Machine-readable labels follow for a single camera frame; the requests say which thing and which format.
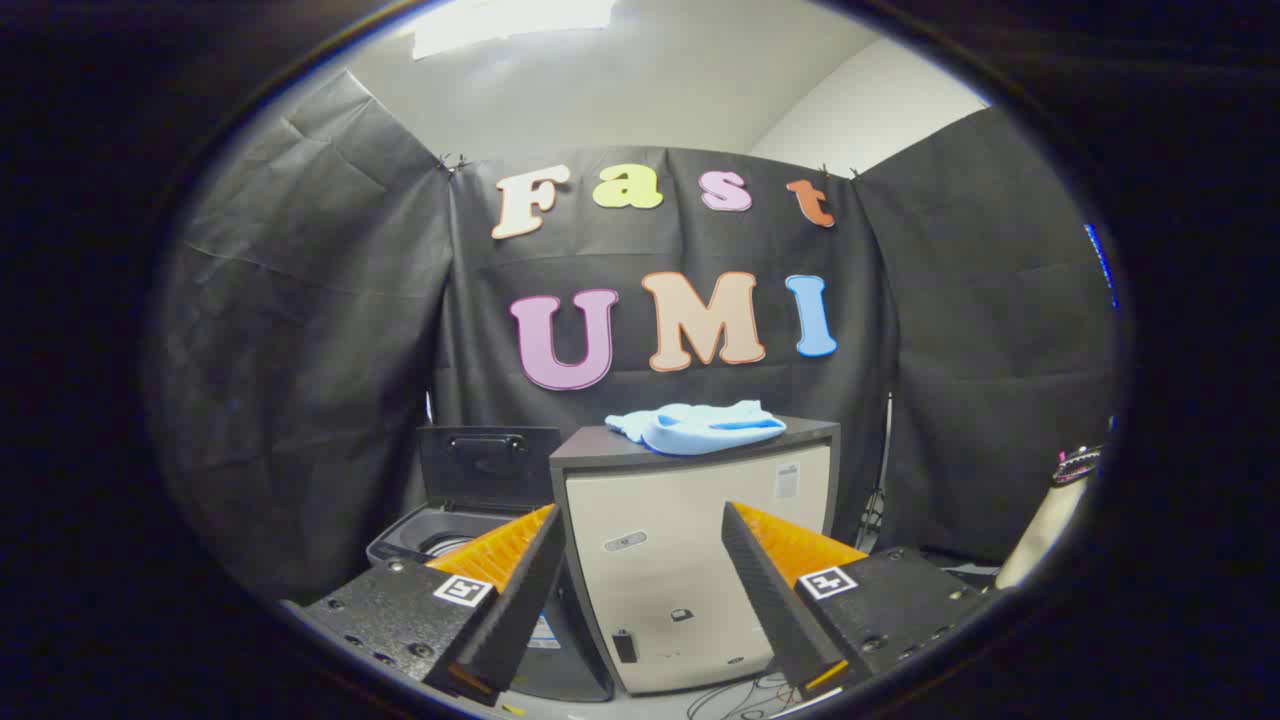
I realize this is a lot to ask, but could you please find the grey washing machine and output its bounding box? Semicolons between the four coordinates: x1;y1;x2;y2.
365;505;613;703

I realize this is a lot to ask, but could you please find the tangle of thin cables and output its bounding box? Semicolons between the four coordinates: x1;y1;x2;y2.
685;672;801;720

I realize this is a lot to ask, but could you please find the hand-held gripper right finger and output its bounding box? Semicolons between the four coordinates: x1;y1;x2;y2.
720;500;1001;701

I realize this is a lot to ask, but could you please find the light blue shirt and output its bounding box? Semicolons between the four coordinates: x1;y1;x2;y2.
604;400;788;457

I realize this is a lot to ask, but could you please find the white cabinet with dark top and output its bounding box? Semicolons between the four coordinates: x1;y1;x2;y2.
548;415;841;696

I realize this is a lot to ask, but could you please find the black backdrop cloth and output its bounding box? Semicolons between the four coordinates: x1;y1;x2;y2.
150;68;1119;601

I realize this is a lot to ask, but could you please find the thin metal stand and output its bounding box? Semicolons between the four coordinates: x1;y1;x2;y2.
858;393;896;553

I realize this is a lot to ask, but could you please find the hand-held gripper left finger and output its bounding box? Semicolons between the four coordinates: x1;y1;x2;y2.
285;503;567;707

